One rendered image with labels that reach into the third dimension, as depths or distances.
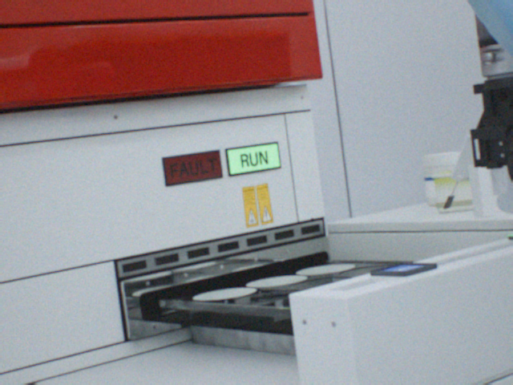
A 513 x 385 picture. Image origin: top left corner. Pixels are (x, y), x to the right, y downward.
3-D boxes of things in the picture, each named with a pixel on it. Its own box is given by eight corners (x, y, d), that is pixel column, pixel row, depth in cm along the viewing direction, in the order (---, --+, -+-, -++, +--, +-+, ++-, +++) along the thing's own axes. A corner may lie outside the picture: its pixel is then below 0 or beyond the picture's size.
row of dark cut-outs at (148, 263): (117, 277, 168) (115, 261, 168) (321, 233, 195) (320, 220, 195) (119, 277, 167) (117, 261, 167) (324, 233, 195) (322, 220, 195)
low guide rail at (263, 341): (191, 343, 173) (189, 325, 173) (202, 341, 174) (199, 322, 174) (424, 371, 134) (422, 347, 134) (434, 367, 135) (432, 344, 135)
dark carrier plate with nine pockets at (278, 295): (168, 303, 169) (167, 300, 169) (327, 265, 191) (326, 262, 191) (314, 314, 142) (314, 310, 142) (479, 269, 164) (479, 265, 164)
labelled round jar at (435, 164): (419, 207, 203) (414, 157, 203) (444, 201, 208) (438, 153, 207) (448, 205, 198) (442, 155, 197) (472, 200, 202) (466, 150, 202)
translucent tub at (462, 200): (435, 213, 186) (430, 175, 185) (446, 208, 193) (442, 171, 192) (478, 209, 183) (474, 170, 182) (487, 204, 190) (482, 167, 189)
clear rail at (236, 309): (156, 309, 169) (155, 300, 169) (163, 306, 170) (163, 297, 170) (314, 322, 140) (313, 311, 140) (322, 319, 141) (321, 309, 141)
